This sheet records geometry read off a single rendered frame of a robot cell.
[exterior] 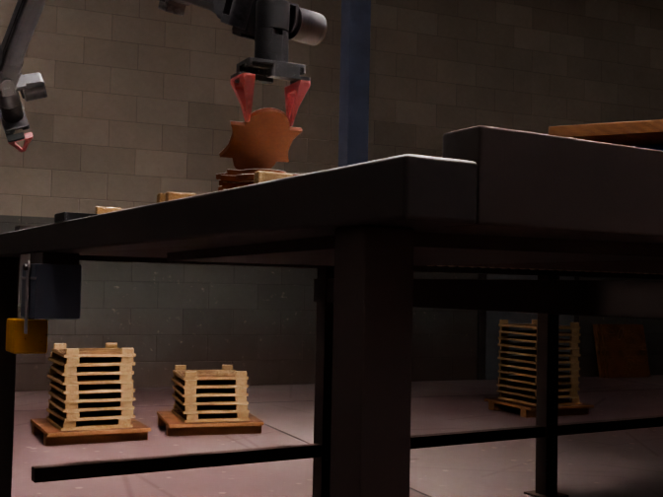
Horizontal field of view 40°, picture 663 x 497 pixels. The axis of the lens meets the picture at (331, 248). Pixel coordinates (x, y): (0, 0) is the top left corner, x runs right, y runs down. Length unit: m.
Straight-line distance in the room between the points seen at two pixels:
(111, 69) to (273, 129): 5.60
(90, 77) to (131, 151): 0.62
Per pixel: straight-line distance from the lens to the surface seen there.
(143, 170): 7.03
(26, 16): 2.44
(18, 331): 2.26
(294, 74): 1.52
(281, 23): 1.54
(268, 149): 1.57
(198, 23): 7.35
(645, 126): 1.38
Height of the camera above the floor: 0.79
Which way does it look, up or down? 2 degrees up
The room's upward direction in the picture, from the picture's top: 1 degrees clockwise
